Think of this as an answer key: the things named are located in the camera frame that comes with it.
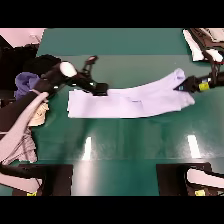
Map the grey striped garment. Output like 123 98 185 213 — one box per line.
2 125 38 165

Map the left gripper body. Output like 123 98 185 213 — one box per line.
88 82 110 97

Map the lavender shirt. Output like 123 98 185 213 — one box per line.
67 67 197 120

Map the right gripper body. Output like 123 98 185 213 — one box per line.
172 75 202 95

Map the black garment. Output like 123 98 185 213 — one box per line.
22 54 63 78

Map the cream garment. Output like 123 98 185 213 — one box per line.
27 99 51 128

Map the purple garment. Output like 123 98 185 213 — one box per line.
14 71 42 102

